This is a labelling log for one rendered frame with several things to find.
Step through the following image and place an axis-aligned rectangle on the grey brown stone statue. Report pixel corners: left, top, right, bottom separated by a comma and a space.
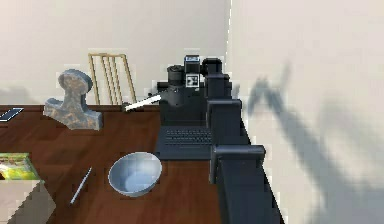
42, 68, 104, 132

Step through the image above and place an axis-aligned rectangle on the brown wooden table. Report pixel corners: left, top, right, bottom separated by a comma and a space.
0, 103, 224, 224

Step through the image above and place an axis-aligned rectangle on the beige box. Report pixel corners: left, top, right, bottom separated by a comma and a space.
0, 179, 57, 224

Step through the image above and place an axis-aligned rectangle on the grey blue bowl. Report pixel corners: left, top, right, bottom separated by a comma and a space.
107, 151, 164, 198

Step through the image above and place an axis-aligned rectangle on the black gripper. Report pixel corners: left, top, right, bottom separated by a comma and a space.
123, 64, 188, 113

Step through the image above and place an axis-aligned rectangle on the green yellow book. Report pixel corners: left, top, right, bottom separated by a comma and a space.
0, 152, 42, 182

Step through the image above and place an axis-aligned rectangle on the dark grey laptop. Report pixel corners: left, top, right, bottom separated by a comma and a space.
154, 95, 215, 162

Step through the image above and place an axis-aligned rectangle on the grey pen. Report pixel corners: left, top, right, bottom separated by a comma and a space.
69, 166, 93, 206

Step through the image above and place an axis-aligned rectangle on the dark flat phone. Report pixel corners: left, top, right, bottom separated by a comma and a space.
0, 107, 25, 123

